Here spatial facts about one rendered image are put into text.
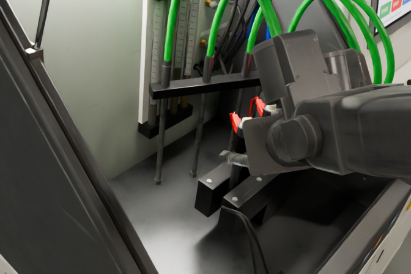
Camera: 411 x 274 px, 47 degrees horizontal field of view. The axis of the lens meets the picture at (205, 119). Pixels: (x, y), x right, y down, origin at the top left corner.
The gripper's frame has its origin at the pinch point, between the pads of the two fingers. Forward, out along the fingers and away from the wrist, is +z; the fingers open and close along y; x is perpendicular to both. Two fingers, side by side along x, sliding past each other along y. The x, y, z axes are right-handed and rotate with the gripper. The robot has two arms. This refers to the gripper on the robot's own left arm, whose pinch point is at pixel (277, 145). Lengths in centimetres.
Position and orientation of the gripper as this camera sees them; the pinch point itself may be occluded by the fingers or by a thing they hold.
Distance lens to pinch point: 63.8
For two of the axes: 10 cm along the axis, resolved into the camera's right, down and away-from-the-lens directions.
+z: 0.0, 1.0, 10.0
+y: -9.9, 1.5, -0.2
